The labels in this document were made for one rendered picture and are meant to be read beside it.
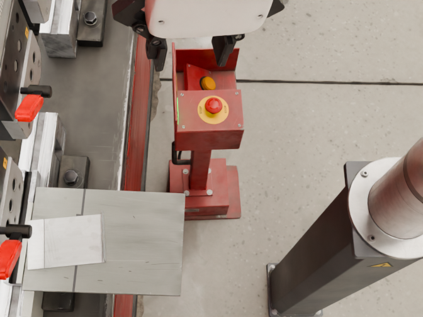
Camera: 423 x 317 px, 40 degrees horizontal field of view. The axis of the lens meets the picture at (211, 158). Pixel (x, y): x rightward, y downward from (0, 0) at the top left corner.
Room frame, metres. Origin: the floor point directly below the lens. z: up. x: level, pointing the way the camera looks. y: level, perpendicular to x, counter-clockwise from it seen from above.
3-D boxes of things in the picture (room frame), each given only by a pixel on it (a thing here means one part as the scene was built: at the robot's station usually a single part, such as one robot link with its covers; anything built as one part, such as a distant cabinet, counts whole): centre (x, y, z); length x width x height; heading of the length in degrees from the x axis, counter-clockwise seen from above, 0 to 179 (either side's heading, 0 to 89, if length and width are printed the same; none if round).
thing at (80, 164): (0.24, 0.25, 0.89); 0.30 x 0.05 x 0.03; 7
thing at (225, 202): (0.64, 0.00, 0.06); 0.25 x 0.20 x 0.12; 102
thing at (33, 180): (0.21, 0.31, 0.99); 0.20 x 0.03 x 0.03; 7
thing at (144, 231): (0.21, 0.16, 1.00); 0.26 x 0.18 x 0.01; 97
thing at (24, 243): (0.18, 0.29, 0.99); 0.14 x 0.01 x 0.03; 7
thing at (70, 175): (0.34, 0.26, 0.91); 0.03 x 0.03 x 0.02
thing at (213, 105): (0.59, 0.01, 0.79); 0.04 x 0.04 x 0.04
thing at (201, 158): (0.64, 0.03, 0.39); 0.05 x 0.05 x 0.54; 12
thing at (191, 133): (0.64, 0.03, 0.75); 0.20 x 0.16 x 0.18; 12
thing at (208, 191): (0.64, 0.03, 0.13); 0.10 x 0.10 x 0.01; 12
